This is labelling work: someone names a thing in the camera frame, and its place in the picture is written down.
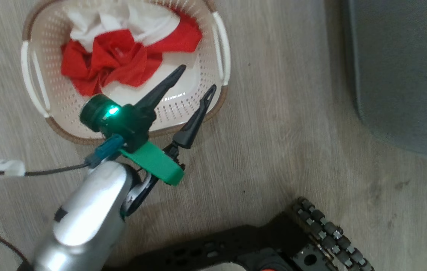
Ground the cream perforated plastic laundry basket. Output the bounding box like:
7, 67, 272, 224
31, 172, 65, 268
20, 0, 232, 146

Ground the white cable tag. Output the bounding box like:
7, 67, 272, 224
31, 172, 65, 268
0, 159, 26, 178

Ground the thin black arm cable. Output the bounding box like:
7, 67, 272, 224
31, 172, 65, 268
0, 162, 90, 177

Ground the red clothing item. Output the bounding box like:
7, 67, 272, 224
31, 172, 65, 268
61, 10, 203, 97

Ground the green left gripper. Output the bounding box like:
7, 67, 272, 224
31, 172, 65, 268
119, 64, 217, 186

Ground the blue cable connector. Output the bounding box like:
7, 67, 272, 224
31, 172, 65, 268
85, 135, 125, 168

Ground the white clothing item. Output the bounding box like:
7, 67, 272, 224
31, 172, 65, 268
67, 0, 181, 52

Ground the grey sofa seat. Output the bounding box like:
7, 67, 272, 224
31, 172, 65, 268
343, 0, 427, 159

